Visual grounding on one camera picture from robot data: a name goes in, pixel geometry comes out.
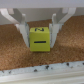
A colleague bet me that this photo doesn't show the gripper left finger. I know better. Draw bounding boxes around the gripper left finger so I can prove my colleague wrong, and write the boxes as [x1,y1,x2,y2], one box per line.
[0,7,31,48]

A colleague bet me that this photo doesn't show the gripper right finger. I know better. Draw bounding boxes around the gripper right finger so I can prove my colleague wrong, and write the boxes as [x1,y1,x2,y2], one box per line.
[48,7,81,48]

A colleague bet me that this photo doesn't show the yellow block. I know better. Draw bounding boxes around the yellow block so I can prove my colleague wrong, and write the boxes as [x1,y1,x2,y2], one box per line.
[28,26,52,53]

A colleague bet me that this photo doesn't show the white cabinet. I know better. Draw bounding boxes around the white cabinet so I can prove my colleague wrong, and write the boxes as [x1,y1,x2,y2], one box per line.
[0,0,84,25]

